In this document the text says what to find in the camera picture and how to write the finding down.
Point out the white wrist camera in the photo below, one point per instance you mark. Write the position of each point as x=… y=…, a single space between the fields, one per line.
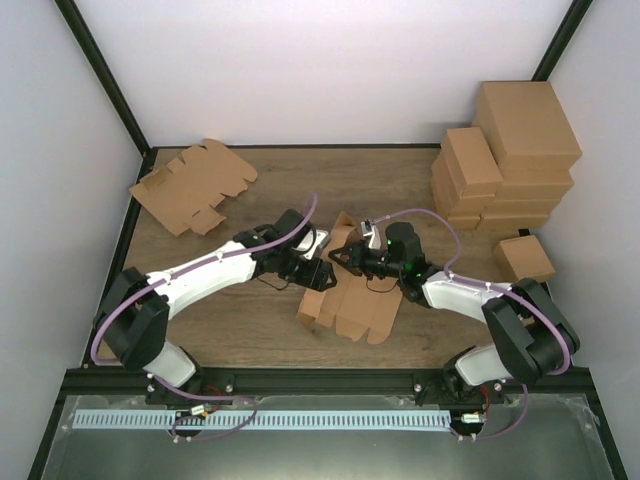
x=371 y=234
x=312 y=244

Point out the medium top folded box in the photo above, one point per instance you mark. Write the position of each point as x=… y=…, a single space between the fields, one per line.
x=471 y=164

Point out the medium lower folded box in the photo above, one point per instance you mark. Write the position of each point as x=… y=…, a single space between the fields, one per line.
x=448 y=202

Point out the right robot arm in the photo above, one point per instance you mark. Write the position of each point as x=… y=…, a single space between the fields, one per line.
x=531 y=337

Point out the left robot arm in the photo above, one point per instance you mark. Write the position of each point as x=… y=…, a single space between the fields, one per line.
x=133 y=318

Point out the large top folded box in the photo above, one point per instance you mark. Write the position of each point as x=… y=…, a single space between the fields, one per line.
x=525 y=126

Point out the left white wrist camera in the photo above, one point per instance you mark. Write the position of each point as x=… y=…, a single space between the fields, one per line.
x=312 y=244

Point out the small folded box right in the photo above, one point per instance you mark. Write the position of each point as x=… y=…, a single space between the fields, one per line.
x=523 y=257

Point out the stack of cardboard blanks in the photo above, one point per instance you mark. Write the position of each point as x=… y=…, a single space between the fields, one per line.
x=183 y=194

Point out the cardboard box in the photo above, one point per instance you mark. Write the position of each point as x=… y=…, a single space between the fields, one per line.
x=355 y=308

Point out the medium bottom folded box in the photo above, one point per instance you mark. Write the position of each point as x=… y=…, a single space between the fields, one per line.
x=457 y=221

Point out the large bottom folded box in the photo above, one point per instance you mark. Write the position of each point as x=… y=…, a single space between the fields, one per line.
x=509 y=222

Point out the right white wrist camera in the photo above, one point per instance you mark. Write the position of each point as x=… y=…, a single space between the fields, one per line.
x=371 y=234

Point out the light blue slotted cable duct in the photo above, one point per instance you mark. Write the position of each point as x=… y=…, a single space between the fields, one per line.
x=283 y=420

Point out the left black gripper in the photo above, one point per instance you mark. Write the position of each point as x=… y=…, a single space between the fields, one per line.
x=309 y=279

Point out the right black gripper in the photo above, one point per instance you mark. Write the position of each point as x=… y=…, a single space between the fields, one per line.
x=357 y=253

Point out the black aluminium frame rail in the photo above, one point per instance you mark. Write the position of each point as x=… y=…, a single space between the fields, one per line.
x=264 y=381

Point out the medium folded box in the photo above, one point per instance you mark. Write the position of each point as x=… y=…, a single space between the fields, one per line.
x=457 y=221
x=448 y=202
x=471 y=164

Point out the large folded box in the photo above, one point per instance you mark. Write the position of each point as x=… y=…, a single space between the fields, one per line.
x=527 y=207
x=525 y=126
x=534 y=185
x=509 y=222

